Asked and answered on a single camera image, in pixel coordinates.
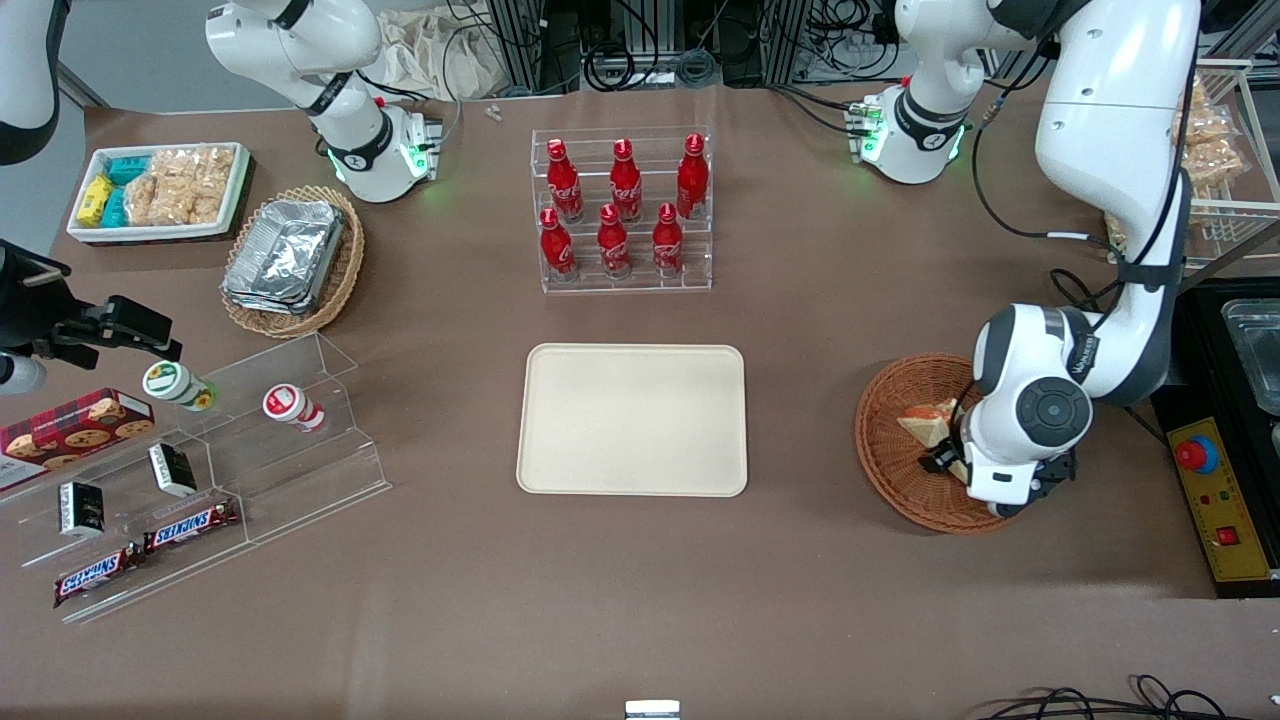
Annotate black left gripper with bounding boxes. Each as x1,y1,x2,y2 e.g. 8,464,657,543
920,434,974,482

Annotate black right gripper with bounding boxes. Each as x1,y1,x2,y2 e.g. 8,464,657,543
0,240,184,367

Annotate triangular sandwich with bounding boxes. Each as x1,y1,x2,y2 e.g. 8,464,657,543
897,398,969,487

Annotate round brown wicker basket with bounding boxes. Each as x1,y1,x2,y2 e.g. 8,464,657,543
855,352,1031,535

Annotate white rectangular snack tray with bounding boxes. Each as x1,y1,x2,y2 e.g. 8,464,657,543
67,142,251,244

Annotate oval light wicker basket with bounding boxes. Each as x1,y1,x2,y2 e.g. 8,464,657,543
220,185,366,340

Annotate beige plastic tray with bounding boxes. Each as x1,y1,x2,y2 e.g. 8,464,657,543
516,343,749,498

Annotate green-capped yogurt bottle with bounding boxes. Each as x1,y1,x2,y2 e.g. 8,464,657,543
142,360,218,413

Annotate red cookie box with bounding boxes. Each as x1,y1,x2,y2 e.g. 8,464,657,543
0,388,156,491

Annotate yellow snack pack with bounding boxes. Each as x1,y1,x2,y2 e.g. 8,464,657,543
77,175,115,228

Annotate clear bag of rice crackers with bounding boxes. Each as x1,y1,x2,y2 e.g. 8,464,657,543
186,146,237,225
124,150,196,227

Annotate small black box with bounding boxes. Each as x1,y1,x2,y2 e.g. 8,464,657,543
58,481,107,538
148,442,198,498

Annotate stacked aluminium foil containers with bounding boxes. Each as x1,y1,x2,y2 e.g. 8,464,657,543
222,199,347,316

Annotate red-capped yogurt bottle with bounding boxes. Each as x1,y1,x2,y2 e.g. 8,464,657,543
263,384,327,433

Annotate Snickers chocolate bar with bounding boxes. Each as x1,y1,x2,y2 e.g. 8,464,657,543
143,498,241,554
53,543,146,609

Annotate clear acrylic stepped shelf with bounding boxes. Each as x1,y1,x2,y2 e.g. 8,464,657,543
0,400,251,626
180,332,393,547

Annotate black appliance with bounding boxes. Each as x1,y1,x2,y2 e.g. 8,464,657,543
1150,278,1280,599

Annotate yellow emergency stop control box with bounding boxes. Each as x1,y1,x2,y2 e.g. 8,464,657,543
1167,417,1277,583

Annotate steel pan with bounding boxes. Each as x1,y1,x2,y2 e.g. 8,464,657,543
1221,298,1280,417

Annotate clear acrylic bottle rack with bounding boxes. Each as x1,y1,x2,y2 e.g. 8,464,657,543
530,127,714,294

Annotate red cola bottle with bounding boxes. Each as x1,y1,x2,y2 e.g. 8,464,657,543
609,138,644,223
597,203,632,279
652,202,685,277
676,133,710,220
540,207,578,281
546,138,585,223

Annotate beige cloth bag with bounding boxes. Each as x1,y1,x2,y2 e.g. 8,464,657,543
375,8,511,101

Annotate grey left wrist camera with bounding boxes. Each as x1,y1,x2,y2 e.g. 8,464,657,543
985,448,1078,519

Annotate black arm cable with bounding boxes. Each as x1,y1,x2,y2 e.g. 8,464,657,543
968,60,1201,301

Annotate black cable bundle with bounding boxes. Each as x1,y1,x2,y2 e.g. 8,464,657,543
975,675,1237,720

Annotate white wire rack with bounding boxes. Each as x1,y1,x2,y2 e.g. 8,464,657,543
1103,58,1280,271

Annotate aluminium frame post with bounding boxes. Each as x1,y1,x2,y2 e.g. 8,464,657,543
768,0,833,83
488,0,583,94

